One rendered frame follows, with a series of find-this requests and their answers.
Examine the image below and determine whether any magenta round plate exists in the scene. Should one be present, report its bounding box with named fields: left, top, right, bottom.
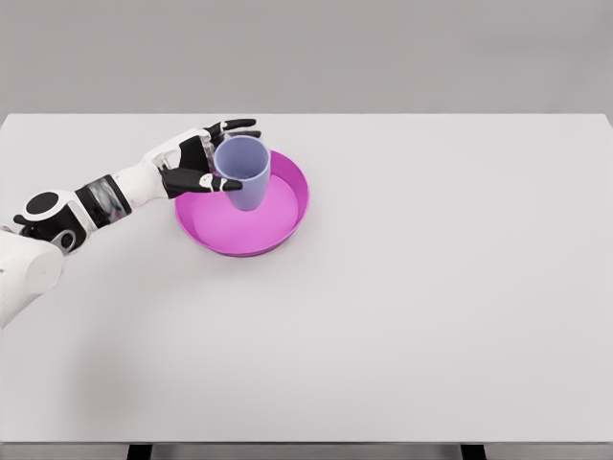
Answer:
left=173, top=149, right=310, bottom=259

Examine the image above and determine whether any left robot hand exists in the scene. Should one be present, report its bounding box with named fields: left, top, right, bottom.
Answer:
left=143, top=118, right=263, bottom=200

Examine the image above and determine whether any lavender blue cup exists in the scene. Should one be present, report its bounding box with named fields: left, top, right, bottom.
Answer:
left=213, top=136, right=271, bottom=213

